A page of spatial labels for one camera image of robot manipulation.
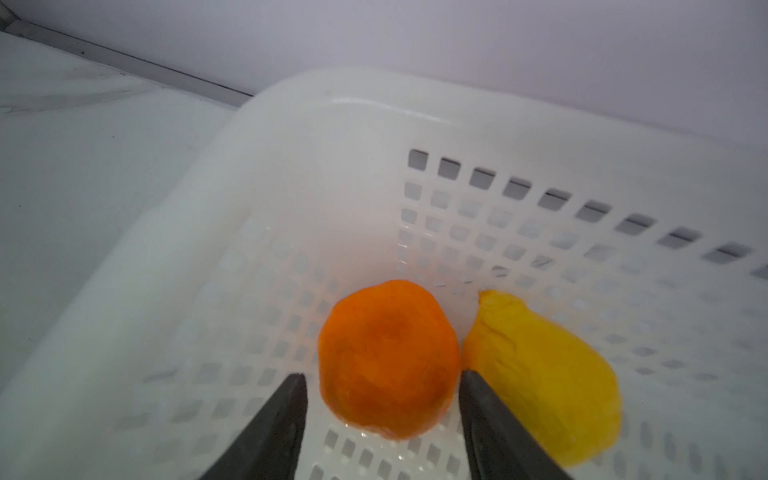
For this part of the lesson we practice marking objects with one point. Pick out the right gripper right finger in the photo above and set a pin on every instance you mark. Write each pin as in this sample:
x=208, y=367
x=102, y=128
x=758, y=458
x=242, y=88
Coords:
x=498, y=446

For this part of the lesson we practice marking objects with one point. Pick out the small yellow lemon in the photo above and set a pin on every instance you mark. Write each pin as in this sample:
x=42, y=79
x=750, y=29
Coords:
x=563, y=392

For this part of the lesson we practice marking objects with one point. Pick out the orange tangerine back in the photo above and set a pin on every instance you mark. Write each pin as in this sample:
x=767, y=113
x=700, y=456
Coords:
x=388, y=360

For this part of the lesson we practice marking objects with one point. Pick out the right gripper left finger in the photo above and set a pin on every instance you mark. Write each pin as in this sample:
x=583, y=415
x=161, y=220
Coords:
x=270, y=444

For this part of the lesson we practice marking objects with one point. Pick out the white plastic perforated basket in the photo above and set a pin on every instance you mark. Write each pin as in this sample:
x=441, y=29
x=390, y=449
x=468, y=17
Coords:
x=649, y=245

